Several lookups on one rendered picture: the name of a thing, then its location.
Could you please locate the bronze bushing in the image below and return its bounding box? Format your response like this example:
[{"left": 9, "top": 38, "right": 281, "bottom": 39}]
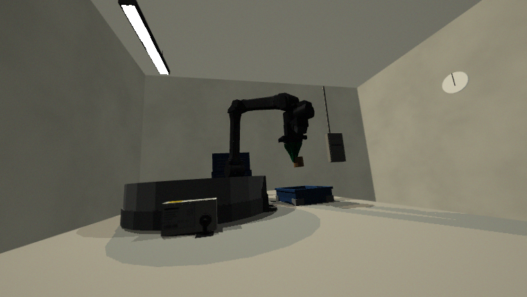
[{"left": 294, "top": 157, "right": 304, "bottom": 167}]

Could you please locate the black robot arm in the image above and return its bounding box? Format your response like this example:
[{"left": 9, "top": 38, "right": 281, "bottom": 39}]
[{"left": 224, "top": 93, "right": 315, "bottom": 177}]

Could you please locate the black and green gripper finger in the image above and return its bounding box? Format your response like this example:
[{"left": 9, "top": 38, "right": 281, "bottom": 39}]
[
  {"left": 295, "top": 142, "right": 302, "bottom": 157},
  {"left": 284, "top": 142, "right": 295, "bottom": 162}
]

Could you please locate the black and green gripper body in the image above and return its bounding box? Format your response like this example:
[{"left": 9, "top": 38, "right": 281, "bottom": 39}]
[{"left": 278, "top": 135, "right": 307, "bottom": 145}]

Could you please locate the blue crate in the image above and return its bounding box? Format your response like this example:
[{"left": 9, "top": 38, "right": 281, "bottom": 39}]
[{"left": 275, "top": 185, "right": 334, "bottom": 206}]

